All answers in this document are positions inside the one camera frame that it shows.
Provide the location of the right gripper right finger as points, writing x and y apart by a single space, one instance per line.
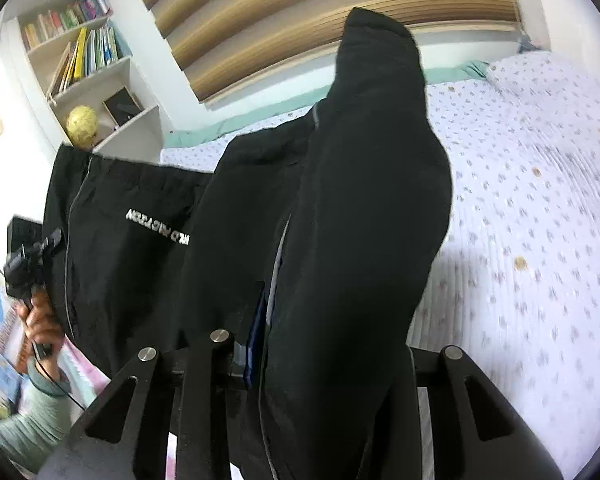
476 433

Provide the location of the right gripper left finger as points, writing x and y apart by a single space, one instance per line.
184 407

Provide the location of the black garment with grey piping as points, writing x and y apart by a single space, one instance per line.
321 232

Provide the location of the grey-green sleeved left forearm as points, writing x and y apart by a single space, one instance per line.
28 438

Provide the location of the person's left hand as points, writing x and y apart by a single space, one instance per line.
42 327

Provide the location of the pink bed sheet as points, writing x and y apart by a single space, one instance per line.
87 381

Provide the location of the yellow globe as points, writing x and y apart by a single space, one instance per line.
81 126

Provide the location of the floral lilac bed quilt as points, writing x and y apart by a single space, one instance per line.
517 280

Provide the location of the small black framed board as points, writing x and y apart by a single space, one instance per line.
122 107

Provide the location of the white bookshelf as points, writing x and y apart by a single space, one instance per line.
139 139

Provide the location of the row of middle shelf books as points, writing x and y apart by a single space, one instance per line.
92 51

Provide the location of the row of shelf books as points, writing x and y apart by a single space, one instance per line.
52 20
92 51

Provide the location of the row of upper shelf books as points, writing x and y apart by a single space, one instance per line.
52 20

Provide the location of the brown striped window blind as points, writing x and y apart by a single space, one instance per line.
218 44

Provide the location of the mint green mattress cover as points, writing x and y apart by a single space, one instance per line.
473 69

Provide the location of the floral pillow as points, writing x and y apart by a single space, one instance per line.
552 89

